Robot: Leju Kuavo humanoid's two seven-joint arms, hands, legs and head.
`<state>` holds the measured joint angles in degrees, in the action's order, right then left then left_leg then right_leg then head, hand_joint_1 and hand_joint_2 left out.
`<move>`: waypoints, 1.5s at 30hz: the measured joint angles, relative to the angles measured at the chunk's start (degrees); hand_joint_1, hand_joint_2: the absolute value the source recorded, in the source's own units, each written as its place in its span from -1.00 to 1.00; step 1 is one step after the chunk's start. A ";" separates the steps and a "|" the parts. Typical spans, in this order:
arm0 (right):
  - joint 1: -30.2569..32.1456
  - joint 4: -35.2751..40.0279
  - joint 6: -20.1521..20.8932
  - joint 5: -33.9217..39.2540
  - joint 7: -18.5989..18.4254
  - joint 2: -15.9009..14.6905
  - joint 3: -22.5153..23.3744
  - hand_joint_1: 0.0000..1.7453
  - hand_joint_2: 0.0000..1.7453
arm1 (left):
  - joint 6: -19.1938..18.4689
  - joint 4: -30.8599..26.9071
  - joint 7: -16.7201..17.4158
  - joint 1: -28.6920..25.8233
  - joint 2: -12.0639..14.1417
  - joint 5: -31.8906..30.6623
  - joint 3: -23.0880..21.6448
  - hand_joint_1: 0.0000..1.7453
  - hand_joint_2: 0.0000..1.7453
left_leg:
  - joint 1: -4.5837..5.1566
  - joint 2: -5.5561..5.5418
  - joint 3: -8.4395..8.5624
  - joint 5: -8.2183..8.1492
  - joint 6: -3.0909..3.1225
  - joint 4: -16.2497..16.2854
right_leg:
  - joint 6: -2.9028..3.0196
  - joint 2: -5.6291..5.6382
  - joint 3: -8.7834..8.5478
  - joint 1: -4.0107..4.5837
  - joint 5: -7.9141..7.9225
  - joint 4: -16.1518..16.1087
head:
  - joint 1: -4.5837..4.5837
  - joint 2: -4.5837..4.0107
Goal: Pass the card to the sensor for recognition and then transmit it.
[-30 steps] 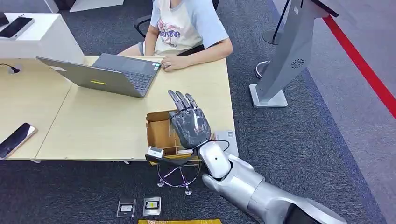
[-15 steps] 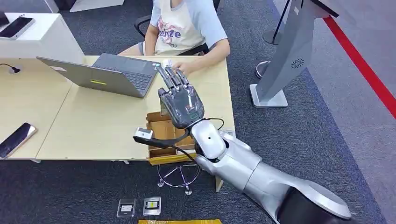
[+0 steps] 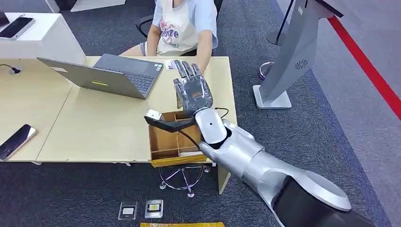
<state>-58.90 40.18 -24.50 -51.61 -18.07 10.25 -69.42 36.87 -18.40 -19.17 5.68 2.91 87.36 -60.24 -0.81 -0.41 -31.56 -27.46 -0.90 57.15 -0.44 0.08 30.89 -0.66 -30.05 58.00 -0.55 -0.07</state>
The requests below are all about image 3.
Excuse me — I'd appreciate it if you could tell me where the white cabinet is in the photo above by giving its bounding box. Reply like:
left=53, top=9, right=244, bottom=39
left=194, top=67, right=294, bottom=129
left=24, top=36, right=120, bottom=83
left=0, top=12, right=87, bottom=65

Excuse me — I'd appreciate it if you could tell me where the clear card sleeve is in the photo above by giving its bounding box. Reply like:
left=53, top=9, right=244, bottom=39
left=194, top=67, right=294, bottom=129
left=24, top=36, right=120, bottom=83
left=118, top=201, right=139, bottom=221

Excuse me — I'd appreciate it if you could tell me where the black phone with silver frame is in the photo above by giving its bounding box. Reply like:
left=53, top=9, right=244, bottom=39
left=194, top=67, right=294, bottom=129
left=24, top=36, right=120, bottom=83
left=0, top=17, right=35, bottom=40

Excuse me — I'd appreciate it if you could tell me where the yellow flat package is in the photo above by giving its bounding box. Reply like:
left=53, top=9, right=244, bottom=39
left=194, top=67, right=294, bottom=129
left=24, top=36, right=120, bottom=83
left=139, top=221, right=225, bottom=227

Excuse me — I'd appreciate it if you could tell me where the white furniture base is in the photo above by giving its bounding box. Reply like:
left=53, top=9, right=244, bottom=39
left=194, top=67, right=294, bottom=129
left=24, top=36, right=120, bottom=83
left=45, top=0, right=127, bottom=13

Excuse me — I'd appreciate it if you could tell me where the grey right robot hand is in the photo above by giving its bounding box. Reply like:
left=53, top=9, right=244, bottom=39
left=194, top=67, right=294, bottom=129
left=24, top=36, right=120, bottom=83
left=173, top=59, right=214, bottom=114

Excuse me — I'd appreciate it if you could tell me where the grey open laptop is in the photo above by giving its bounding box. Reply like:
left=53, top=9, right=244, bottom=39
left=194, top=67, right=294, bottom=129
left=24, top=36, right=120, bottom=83
left=37, top=53, right=164, bottom=100

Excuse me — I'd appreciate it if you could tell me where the chrome star chair base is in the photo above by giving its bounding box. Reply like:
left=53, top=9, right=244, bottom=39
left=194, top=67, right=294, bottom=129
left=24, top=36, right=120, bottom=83
left=158, top=164, right=211, bottom=198

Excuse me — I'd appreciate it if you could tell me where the round chrome base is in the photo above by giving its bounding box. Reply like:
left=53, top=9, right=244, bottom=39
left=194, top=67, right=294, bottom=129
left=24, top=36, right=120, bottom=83
left=258, top=61, right=276, bottom=80

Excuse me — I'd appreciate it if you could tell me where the black cable with plug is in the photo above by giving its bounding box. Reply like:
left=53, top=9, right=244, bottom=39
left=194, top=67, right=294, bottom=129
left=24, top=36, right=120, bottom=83
left=0, top=64, right=22, bottom=75

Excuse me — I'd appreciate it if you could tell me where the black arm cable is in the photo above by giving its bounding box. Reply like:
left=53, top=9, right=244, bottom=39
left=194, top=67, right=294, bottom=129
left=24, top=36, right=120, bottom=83
left=178, top=107, right=230, bottom=150

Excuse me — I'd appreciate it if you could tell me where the wooden box with compartments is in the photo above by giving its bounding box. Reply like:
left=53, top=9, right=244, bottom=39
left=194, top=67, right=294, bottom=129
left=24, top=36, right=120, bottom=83
left=148, top=111, right=208, bottom=168

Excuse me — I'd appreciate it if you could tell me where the pale wrist camera on black bracket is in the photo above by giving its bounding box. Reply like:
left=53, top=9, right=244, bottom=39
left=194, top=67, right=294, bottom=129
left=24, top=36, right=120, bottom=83
left=143, top=109, right=197, bottom=133

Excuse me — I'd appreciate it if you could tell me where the black stanchion pole with base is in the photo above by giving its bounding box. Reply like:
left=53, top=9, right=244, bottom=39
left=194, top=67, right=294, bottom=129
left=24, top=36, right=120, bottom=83
left=266, top=0, right=296, bottom=46

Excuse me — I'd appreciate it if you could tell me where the person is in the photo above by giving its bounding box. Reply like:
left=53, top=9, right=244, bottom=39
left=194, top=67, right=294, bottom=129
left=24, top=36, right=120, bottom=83
left=119, top=0, right=219, bottom=75

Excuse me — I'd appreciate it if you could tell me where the grey kiosk stand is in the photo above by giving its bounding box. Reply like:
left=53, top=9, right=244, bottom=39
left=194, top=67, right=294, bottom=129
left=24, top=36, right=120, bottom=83
left=253, top=0, right=344, bottom=110

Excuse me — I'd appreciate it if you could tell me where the black phone with pale case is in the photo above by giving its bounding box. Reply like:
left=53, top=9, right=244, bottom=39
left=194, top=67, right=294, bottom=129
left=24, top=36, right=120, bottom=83
left=0, top=124, right=38, bottom=162

